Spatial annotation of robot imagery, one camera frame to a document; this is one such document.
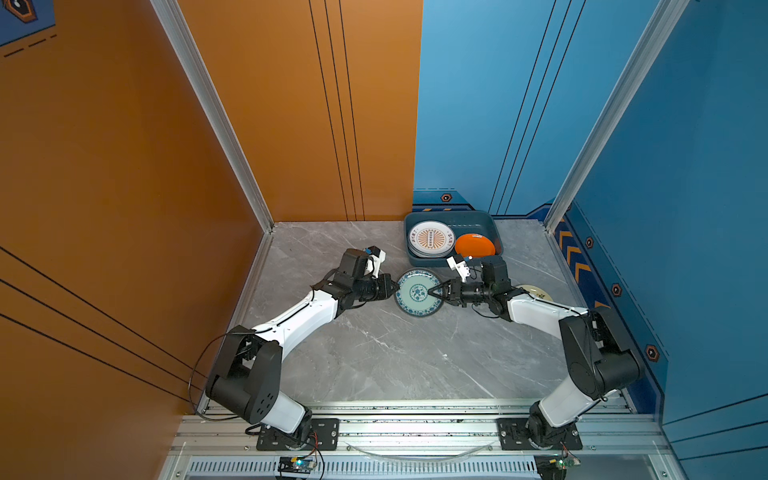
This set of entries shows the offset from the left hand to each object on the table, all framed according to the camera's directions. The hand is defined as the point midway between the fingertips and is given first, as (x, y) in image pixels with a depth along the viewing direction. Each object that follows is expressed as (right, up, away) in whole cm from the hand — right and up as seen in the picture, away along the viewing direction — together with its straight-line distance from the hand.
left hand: (401, 284), depth 85 cm
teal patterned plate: (+3, -3, -1) cm, 5 cm away
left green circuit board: (-25, -41, -14) cm, 50 cm away
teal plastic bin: (+25, +21, +35) cm, 48 cm away
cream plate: (+45, -4, +15) cm, 48 cm away
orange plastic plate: (+28, +12, +26) cm, 40 cm away
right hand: (+8, -3, 0) cm, 9 cm away
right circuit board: (+36, -42, -14) cm, 57 cm away
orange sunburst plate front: (+12, +14, +25) cm, 31 cm away
